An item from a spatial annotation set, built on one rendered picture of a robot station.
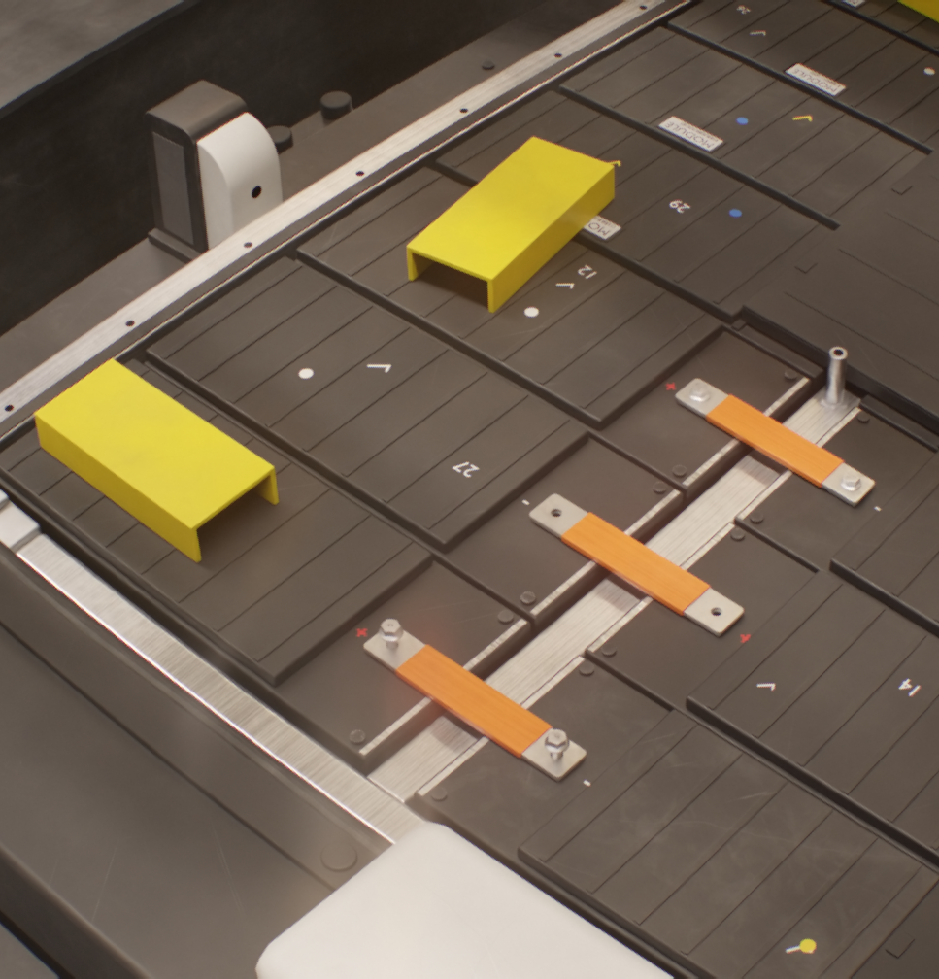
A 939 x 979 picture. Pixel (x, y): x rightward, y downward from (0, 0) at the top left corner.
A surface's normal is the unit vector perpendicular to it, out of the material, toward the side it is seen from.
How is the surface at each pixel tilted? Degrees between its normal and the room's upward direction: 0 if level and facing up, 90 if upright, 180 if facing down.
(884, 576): 0
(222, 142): 24
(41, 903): 90
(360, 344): 0
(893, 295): 0
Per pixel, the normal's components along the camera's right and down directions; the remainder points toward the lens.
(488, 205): -0.04, -0.72
